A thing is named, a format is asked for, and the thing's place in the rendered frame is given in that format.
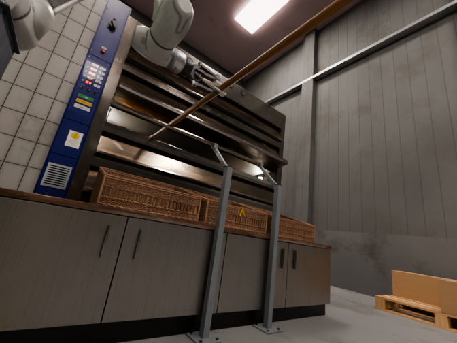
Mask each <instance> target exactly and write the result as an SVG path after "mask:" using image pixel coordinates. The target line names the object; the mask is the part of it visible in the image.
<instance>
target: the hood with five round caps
mask: <svg viewBox="0 0 457 343"><path fill-rule="evenodd" d="M175 48H177V49H178V50H180V51H181V52H183V53H184V54H185V55H186V58H189V59H190V60H191V61H193V62H194V63H195V64H197V63H198V62H199V60H197V59H196V58H194V57H193V56H191V55H190V54H188V53H187V52H185V51H183V50H182V49H180V48H178V47H177V46H176V47H175ZM203 64H204V63H203ZM204 66H206V67H207V68H208V69H210V70H211V71H212V72H214V73H215V75H216V77H217V80H219V81H221V83H222V84H223V83H224V82H226V81H227V80H228V79H227V78H225V77H224V76H223V75H221V74H219V73H218V72H217V71H215V70H213V69H212V68H210V67H208V66H207V65H205V64H204ZM203 79H204V80H205V81H206V82H208V83H209V84H211V85H212V86H213V87H217V86H215V85H214V84H213V82H211V81H209V80H207V79H205V78H203ZM223 92H225V93H226V95H225V96H224V98H225V99H227V100H229V101H230V102H232V103H234V104H235V105H238V106H239V107H241V108H243V109H244V110H246V111H248V112H249V113H251V114H253V115H255V116H257V117H258V118H260V119H262V120H263V121H265V122H267V123H269V124H270V125H272V126H274V127H276V128H277V129H281V126H282V113H281V112H279V111H277V110H276V109H274V108H272V107H271V106H270V105H268V104H266V103H265V102H264V101H262V100H260V99H259V98H257V97H255V96H254V95H252V94H251V93H249V92H247V91H246V90H244V89H243V88H241V87H240V86H238V85H236V84H233V85H232V86H230V87H228V88H227V89H226V90H225V91H223Z"/></svg>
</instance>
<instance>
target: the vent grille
mask: <svg viewBox="0 0 457 343"><path fill-rule="evenodd" d="M71 170H72V167H67V166H64V165H59V164H56V163H51V162H49V163H48V166H47V168H46V171H45V174H44V176H43V178H42V181H41V184H40V185H44V186H50V187H54V188H58V189H65V187H66V186H67V182H68V179H69V176H70V174H71Z"/></svg>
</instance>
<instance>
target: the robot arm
mask: <svg viewBox="0 0 457 343"><path fill-rule="evenodd" d="M1 1H2V2H4V3H6V4H8V5H10V9H11V13H12V18H13V22H14V28H15V31H16V37H17V40H18V47H19V50H20V51H27V50H31V49H33V48H34V47H36V46H37V45H38V44H39V43H40V40H41V39H42V38H43V36H44V35H45V34H46V33H47V32H48V31H49V30H50V29H51V28H52V27H53V26H54V22H55V15H57V14H59V13H61V12H63V11H65V10H67V9H69V8H71V7H73V6H74V5H76V4H78V3H80V2H82V1H84V0H1ZM193 16H194V10H193V7H192V4H191V2H190V1H189V0H154V11H153V17H152V20H153V24H152V26H151V27H150V28H148V27H145V26H139V25H137V26H136V27H135V29H134V31H133V33H132V35H131V46H132V47H133V48H134V49H135V50H136V51H137V52H138V53H140V55H142V56H143V57H145V58H146V59H148V60H149V61H151V62H153V63H155V64H157V65H160V66H163V67H165V68H167V69H168V70H170V71H172V72H173V73H175V74H180V75H182V76H184V77H185V78H188V79H190V81H192V86H191V87H193V88H197V89H199V90H201V91H203V92H205V93H207V94H210V93H212V92H213V93H215V94H217V95H220V96H221V97H224V96H225V95H226V93H225V92H223V91H221V90H220V89H219V88H217V87H219V86H220V85H221V84H222V83H221V81H219V80H217V77H216V75H215V73H214V72H212V71H211V70H210V69H208V68H207V67H206V66H204V64H202V62H200V61H199V62H198V63H197V64H195V63H194V62H193V61H191V60H190V59H189V58H186V55H185V54H184V53H183V52H181V51H180V50H178V49H177V48H175V47H176V46H177V45H178V44H179V43H180V42H181V41H182V39H183V38H184V36H185V35H186V34H187V32H188V30H189V28H190V26H191V24H192V20H193ZM203 78H205V79H207V80H209V81H211V82H213V84H214V85H215V86H217V87H213V86H212V85H211V84H209V83H208V82H206V81H205V80H204V79H203ZM195 81H196V82H195Z"/></svg>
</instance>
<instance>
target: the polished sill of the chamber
mask: <svg viewBox="0 0 457 343"><path fill-rule="evenodd" d="M104 127H107V128H110V129H113V130H115V131H119V132H121V133H124V134H127V135H130V136H132V137H136V138H138V139H141V140H143V141H146V142H150V143H152V144H155V145H157V146H161V147H163V148H166V149H169V150H172V151H174V152H178V153H180V154H184V155H186V156H188V157H192V158H194V159H197V160H200V161H203V162H206V163H209V164H211V165H215V166H217V167H220V168H222V169H224V168H223V166H222V164H220V163H217V162H215V161H212V160H209V159H206V158H204V157H200V156H199V155H196V154H193V153H191V152H187V151H185V150H182V149H179V148H176V147H174V146H171V145H168V144H166V143H163V142H160V141H158V140H154V139H152V138H150V137H146V136H144V135H141V134H139V133H136V132H133V131H130V130H128V129H125V128H122V127H119V126H117V125H113V124H111V123H109V122H106V121H105V124H104ZM232 172H234V173H236V174H239V175H242V176H245V177H248V178H251V179H253V180H257V181H259V182H262V183H265V184H268V185H270V186H273V185H272V183H271V182H269V181H266V180H263V179H261V178H258V177H256V176H253V175H250V174H247V173H245V172H242V171H239V170H237V169H233V171H232Z"/></svg>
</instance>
